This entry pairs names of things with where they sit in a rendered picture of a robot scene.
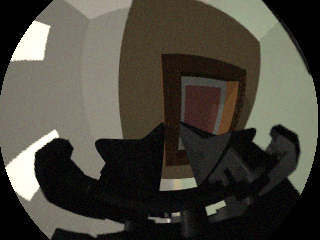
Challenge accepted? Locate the brown flat square board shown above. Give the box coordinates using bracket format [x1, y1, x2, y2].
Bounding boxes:
[117, 0, 261, 140]

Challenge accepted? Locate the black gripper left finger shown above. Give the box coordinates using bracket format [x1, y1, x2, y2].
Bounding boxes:
[95, 123, 165, 191]

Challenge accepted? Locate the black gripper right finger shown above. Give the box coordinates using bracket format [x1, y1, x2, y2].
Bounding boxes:
[180, 121, 256, 187]

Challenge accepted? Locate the dark brown picture frame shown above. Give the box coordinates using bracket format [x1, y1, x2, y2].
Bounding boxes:
[160, 53, 247, 167]

